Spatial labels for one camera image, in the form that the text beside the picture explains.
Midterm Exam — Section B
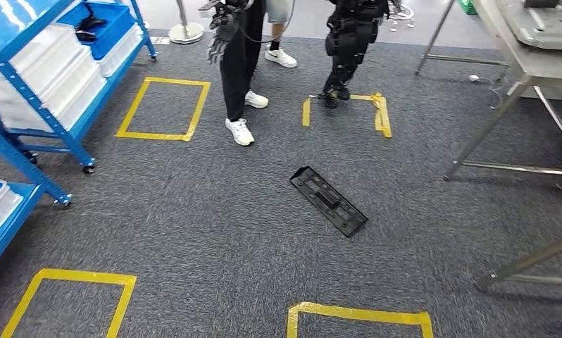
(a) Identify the blue metal shelf rack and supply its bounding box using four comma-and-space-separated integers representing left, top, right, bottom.
0, 118, 73, 281
0, 0, 158, 175

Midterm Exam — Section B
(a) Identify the chrome stanchion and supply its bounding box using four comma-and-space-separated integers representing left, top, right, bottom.
168, 0, 206, 45

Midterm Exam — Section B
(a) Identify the chrome stanchion base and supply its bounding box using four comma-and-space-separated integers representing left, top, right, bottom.
387, 0, 416, 22

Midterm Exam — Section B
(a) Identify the stainless steel side table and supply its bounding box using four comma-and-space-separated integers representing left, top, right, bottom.
475, 230, 562, 291

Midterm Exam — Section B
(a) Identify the thin black cable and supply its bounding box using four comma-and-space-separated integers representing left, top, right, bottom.
236, 0, 296, 45

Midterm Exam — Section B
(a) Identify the black humanoid robot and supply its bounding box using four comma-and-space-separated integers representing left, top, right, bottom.
317, 0, 390, 110

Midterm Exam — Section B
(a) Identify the white floor cable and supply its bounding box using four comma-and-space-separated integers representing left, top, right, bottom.
467, 74, 505, 111

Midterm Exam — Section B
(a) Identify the steel frame table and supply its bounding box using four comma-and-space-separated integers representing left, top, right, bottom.
443, 0, 562, 190

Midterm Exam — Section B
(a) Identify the person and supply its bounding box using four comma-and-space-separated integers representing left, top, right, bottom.
219, 0, 270, 147
264, 0, 298, 70

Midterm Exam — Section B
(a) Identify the black license plate holder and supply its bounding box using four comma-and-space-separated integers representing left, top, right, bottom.
289, 166, 369, 239

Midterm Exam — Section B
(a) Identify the white plastic crate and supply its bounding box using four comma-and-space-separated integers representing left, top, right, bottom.
0, 46, 100, 118
96, 24, 144, 78
0, 179, 25, 248
0, 23, 84, 89
0, 74, 108, 132

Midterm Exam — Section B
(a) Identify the dark grey spare robot hand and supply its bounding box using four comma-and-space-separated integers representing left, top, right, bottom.
199, 0, 241, 65

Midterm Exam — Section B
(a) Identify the steel table leg frame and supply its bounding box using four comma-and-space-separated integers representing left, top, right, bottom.
415, 0, 511, 77

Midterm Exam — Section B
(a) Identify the grey metal panel part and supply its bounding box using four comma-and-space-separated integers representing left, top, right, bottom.
495, 0, 562, 51

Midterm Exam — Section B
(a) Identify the yellow floor tape square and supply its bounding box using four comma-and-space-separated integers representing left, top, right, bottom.
287, 302, 435, 338
1, 268, 138, 338
301, 92, 393, 139
115, 77, 212, 142

